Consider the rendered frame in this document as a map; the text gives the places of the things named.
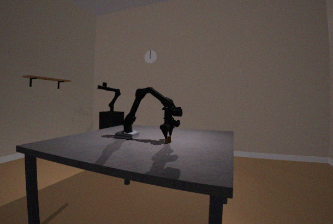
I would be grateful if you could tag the orange block with black square face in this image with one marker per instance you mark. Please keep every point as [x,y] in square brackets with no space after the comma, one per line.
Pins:
[168,139]

